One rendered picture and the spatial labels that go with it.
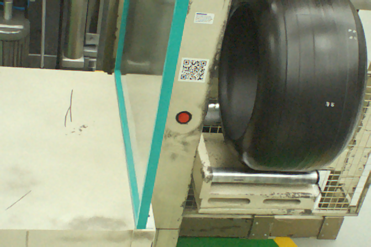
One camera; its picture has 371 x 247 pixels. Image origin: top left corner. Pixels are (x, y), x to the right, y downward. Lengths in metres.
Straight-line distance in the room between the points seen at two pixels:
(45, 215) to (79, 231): 0.07
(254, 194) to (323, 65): 0.49
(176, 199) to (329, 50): 0.69
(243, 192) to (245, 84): 0.40
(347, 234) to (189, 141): 1.53
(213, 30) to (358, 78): 0.40
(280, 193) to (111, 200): 0.86
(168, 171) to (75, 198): 0.78
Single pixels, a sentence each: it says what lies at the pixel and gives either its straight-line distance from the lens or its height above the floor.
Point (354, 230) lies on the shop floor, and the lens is 3.56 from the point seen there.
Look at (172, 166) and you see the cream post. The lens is 2.19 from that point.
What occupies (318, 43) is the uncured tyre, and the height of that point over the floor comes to 1.38.
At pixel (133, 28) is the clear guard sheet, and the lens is 1.60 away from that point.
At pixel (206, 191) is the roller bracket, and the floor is 0.89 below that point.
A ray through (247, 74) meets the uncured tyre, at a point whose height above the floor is 1.03.
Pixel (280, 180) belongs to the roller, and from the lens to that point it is 2.21.
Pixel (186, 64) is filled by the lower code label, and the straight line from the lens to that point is 1.98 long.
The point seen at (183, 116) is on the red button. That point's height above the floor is 1.07.
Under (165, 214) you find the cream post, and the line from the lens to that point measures 2.32.
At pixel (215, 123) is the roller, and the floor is 0.90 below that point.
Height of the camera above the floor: 2.25
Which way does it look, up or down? 35 degrees down
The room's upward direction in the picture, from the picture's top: 12 degrees clockwise
